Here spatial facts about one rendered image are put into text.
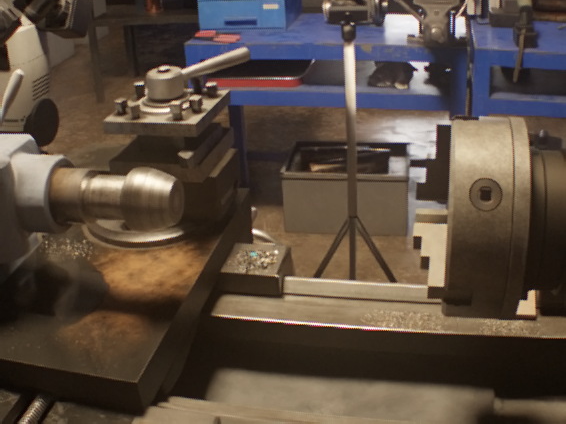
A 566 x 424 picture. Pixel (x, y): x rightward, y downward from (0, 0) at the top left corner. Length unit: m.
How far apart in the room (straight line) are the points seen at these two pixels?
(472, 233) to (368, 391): 0.47
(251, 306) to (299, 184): 1.83
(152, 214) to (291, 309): 0.33
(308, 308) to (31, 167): 0.49
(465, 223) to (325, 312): 0.44
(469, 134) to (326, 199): 2.20
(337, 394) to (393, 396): 0.09
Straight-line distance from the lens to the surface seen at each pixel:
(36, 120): 2.21
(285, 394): 1.17
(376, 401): 1.15
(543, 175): 0.83
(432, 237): 0.86
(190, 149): 1.12
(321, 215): 3.03
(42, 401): 1.01
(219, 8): 2.91
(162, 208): 0.93
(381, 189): 2.95
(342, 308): 1.16
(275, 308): 1.17
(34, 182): 1.00
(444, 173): 0.87
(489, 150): 0.80
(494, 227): 0.77
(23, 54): 2.15
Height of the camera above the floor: 1.51
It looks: 26 degrees down
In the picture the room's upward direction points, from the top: 3 degrees counter-clockwise
